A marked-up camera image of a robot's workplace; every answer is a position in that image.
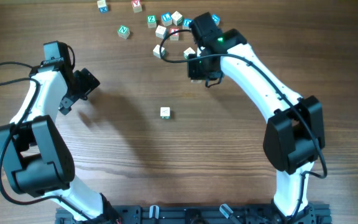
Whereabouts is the blue L wooden block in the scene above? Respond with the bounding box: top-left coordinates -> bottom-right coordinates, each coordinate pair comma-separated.
161,12 -> 173,27

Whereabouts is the red V wooden block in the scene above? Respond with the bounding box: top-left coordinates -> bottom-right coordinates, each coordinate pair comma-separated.
131,0 -> 142,13

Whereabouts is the blue D wooden block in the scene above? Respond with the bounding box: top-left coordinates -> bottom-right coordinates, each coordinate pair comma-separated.
182,18 -> 192,30

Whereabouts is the red I wooden block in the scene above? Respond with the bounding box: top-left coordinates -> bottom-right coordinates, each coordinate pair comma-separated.
170,27 -> 180,40

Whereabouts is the white green-sided wooden block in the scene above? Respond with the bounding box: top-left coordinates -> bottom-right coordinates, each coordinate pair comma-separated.
153,44 -> 166,58

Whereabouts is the green Z wooden block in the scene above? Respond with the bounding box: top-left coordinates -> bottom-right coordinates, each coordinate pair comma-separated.
147,15 -> 157,28

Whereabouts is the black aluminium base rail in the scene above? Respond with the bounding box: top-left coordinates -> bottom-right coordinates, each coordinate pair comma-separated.
55,203 -> 333,224

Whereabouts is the green N wooden block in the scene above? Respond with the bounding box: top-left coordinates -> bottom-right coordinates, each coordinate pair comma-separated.
117,25 -> 131,39

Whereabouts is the blue X wooden block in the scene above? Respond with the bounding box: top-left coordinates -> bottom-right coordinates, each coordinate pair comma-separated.
97,0 -> 109,14

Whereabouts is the green base wooden block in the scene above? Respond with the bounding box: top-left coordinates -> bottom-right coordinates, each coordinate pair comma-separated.
160,107 -> 171,119

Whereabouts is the white blue-sided wooden block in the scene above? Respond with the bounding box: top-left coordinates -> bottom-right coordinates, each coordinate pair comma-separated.
155,25 -> 167,39

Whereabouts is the blue arrows wooden block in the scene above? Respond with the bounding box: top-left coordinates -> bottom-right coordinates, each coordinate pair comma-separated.
211,14 -> 220,26

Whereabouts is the green W wooden block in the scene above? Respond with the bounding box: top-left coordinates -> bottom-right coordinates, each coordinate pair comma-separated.
183,47 -> 196,60

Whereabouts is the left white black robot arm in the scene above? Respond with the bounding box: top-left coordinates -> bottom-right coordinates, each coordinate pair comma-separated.
0,41 -> 122,223

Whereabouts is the plain top wooden block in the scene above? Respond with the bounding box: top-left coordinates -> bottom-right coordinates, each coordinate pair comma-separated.
172,11 -> 183,26

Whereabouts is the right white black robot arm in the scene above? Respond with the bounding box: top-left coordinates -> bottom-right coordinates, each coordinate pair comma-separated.
188,12 -> 325,223

